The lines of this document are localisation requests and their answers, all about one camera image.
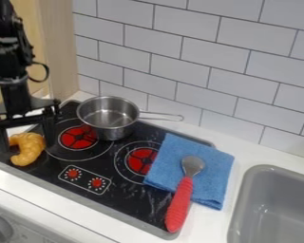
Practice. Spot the toy stove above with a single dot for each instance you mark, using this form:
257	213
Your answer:
104	164

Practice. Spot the toy croissant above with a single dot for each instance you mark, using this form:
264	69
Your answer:
28	148

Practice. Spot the silver pot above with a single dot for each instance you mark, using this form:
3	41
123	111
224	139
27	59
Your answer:
111	117

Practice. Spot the toy sink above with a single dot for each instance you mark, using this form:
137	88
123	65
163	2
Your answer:
277	209

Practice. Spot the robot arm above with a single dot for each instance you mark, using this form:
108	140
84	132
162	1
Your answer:
6	41

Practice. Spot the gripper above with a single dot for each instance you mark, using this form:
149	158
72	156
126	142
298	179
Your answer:
15	101

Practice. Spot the blue cloth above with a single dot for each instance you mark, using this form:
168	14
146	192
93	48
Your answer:
197	171

